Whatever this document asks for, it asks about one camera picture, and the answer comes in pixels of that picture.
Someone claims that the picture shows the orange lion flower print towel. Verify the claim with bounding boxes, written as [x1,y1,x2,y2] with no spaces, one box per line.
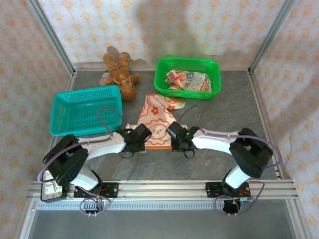
[125,94,188,150]

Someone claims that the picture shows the letter print towel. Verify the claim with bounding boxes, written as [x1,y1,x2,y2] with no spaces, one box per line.
[164,70,209,92]

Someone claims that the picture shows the teal plastic basket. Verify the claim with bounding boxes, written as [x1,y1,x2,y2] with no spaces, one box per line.
[49,85,123,137]

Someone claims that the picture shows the brown teddy bear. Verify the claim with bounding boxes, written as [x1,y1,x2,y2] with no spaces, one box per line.
[102,46,141,102]

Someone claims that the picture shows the small striped cloth doll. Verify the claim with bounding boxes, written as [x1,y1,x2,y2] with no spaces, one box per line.
[99,71,112,87]

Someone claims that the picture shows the green plastic basket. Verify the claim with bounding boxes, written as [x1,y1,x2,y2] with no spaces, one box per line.
[154,57,222,100]

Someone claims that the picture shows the white square clock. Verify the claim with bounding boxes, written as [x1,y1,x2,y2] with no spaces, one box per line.
[39,170,63,202]

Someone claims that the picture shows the aluminium mounting rail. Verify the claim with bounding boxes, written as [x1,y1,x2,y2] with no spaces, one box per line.
[29,179,299,201]

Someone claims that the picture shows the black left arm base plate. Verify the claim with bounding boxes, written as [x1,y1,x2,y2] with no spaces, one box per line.
[74,182,119,199]

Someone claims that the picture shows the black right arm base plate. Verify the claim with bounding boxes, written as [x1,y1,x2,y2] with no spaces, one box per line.
[205,181,250,199]

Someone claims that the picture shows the grey slotted cable duct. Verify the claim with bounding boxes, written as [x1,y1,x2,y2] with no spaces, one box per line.
[37,200,290,210]

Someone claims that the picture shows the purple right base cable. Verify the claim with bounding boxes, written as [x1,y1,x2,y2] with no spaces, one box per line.
[214,181,265,217]

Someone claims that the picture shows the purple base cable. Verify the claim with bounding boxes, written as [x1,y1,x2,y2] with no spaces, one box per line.
[214,181,265,217]
[79,196,112,217]

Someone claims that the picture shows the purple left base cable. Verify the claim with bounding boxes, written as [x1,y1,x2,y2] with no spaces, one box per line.
[79,196,112,217]

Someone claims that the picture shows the aluminium table back rail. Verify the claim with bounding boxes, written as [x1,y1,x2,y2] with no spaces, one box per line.
[73,66,250,73]

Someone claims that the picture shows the aluminium frame post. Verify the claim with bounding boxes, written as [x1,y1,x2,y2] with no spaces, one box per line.
[27,0,76,76]
[248,0,297,73]

